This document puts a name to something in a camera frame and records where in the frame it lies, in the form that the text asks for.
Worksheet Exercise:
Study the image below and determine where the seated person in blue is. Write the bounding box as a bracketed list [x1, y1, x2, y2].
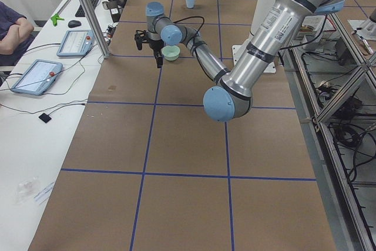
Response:
[1, 2, 35, 66]

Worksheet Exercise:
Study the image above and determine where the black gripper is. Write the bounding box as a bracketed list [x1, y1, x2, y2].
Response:
[149, 39, 163, 68]

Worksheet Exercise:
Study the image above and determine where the clear plastic bag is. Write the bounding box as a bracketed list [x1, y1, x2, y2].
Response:
[15, 176, 40, 204]

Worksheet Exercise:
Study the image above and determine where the aluminium frame post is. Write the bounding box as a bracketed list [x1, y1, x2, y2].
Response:
[79, 0, 109, 59]

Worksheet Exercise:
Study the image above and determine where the blue teach pendant tablet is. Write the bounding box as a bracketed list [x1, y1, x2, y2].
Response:
[56, 30, 95, 58]
[11, 59, 63, 96]

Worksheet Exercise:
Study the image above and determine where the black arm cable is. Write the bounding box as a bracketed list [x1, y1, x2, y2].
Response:
[172, 16, 206, 55]

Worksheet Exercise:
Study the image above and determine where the mint green bowl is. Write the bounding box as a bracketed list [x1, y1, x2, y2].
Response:
[162, 45, 180, 61]

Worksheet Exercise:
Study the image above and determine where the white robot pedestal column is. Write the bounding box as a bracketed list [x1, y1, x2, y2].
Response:
[231, 0, 287, 73]

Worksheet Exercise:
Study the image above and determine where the black computer mouse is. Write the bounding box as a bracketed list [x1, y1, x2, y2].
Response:
[68, 20, 82, 28]

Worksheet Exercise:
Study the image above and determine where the light blue plastic cup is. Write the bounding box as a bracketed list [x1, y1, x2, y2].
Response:
[185, 0, 195, 9]

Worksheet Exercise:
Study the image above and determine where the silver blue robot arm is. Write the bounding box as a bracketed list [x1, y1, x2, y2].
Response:
[146, 0, 344, 122]

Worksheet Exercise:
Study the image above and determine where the far blue teach pendant tablet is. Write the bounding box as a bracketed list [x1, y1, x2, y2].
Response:
[56, 30, 95, 58]

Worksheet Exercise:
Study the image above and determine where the near blue teach pendant tablet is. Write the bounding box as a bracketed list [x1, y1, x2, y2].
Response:
[11, 59, 63, 96]

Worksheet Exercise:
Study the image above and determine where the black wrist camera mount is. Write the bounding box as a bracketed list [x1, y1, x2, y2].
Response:
[134, 30, 149, 51]

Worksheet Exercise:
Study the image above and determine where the green plastic clamp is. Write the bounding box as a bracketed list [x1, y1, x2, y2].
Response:
[51, 14, 65, 26]

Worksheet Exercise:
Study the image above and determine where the small black square pad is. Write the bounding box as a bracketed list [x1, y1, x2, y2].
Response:
[38, 113, 52, 123]

